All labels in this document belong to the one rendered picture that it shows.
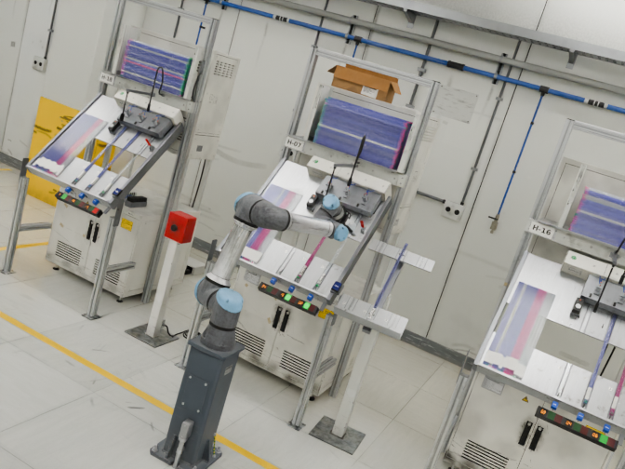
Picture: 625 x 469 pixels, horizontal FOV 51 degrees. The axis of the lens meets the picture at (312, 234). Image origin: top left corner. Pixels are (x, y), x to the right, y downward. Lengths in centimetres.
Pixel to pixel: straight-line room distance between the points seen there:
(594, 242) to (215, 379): 192
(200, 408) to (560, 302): 176
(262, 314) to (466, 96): 229
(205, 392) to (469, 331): 276
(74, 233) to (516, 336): 287
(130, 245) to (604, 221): 275
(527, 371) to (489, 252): 199
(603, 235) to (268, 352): 190
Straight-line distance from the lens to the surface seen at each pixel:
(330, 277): 335
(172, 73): 428
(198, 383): 286
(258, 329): 386
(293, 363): 381
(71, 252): 464
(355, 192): 357
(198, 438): 295
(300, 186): 371
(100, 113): 453
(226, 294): 276
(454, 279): 510
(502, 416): 352
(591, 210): 342
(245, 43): 580
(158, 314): 402
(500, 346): 318
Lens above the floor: 171
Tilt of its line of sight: 13 degrees down
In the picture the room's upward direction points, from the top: 17 degrees clockwise
